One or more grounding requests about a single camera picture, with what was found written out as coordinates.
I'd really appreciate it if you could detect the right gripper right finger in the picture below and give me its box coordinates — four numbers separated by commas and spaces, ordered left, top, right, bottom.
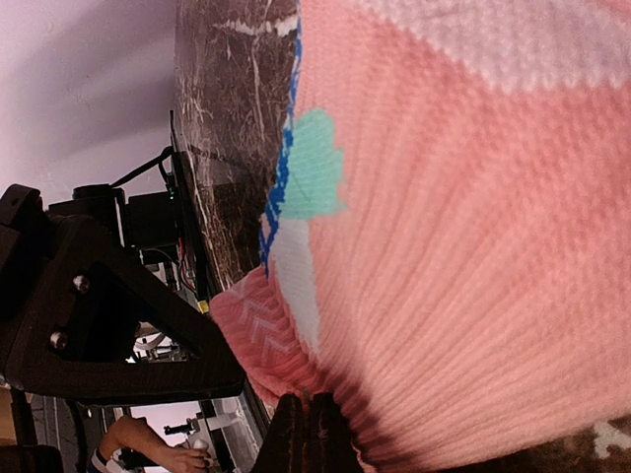
251, 393, 363, 473

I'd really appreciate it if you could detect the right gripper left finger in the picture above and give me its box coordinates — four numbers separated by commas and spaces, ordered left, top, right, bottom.
1, 184, 245, 405

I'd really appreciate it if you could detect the pink patterned sock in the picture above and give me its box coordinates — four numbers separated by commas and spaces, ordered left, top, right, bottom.
210, 1, 630, 472

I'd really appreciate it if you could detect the person's hand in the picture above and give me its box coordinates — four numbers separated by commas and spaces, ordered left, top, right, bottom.
145, 444, 215, 473

